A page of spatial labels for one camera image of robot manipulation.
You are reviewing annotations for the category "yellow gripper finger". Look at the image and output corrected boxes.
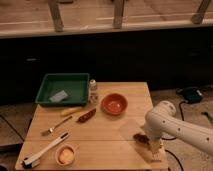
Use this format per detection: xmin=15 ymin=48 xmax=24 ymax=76
xmin=149 ymin=140 xmax=162 ymax=154

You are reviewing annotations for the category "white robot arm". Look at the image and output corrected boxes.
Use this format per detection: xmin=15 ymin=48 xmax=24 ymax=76
xmin=144 ymin=101 xmax=213 ymax=156

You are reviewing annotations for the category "red bowl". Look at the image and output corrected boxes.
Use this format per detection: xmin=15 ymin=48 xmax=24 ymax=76
xmin=101 ymin=93 xmax=128 ymax=116

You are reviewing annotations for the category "blue device on floor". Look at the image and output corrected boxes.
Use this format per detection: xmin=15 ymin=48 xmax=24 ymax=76
xmin=177 ymin=87 xmax=203 ymax=104

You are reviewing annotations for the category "small white bottle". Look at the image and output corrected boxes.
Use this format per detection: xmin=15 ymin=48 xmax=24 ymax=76
xmin=89 ymin=79 xmax=98 ymax=91

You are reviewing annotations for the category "small cup with yellow content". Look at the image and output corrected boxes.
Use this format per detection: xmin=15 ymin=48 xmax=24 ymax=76
xmin=55 ymin=144 xmax=75 ymax=166

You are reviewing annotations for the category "green plastic tray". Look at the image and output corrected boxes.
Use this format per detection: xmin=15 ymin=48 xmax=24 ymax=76
xmin=35 ymin=73 xmax=89 ymax=107

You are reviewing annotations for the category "grey sponge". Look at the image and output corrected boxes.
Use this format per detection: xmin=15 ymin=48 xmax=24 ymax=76
xmin=50 ymin=90 xmax=68 ymax=102

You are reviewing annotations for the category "metal fork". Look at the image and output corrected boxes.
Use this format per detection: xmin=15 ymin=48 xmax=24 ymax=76
xmin=41 ymin=116 xmax=72 ymax=136

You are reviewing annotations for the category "black cable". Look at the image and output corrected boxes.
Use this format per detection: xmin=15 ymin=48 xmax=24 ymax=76
xmin=161 ymin=99 xmax=188 ymax=171

